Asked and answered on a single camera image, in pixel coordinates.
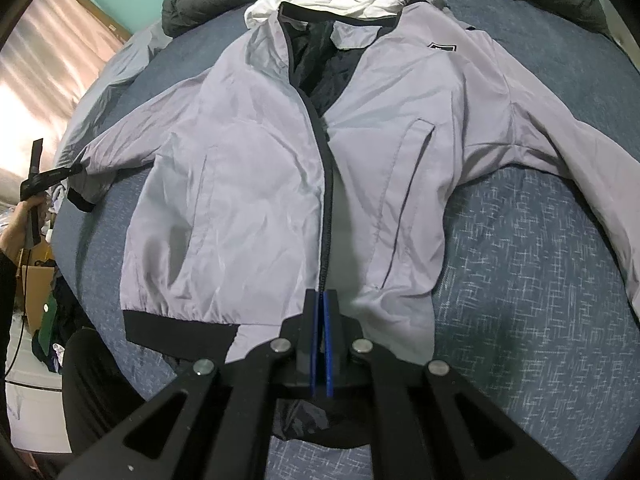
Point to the person's leg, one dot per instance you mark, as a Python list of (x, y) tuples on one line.
[(95, 385)]

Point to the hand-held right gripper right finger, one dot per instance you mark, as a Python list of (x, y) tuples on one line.
[(328, 350)]

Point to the light blue sheet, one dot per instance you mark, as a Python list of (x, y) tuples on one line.
[(110, 75)]

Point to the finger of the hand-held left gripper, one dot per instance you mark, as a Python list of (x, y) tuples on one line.
[(62, 174)]

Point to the white furniture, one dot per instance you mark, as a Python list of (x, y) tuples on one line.
[(35, 410)]

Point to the person's left hand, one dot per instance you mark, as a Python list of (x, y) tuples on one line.
[(17, 230)]

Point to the green cloth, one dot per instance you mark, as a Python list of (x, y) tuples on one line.
[(47, 332)]

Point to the blue bed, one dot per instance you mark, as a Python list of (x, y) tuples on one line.
[(525, 285)]

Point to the wooden window frame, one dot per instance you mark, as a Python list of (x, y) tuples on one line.
[(100, 15)]

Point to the cardboard box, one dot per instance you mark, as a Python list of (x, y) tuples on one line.
[(35, 290)]

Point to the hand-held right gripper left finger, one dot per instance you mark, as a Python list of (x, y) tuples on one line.
[(315, 350)]

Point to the light grey jacket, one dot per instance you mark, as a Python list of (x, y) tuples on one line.
[(240, 185)]

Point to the pink curtain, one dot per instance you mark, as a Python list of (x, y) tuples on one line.
[(40, 85)]

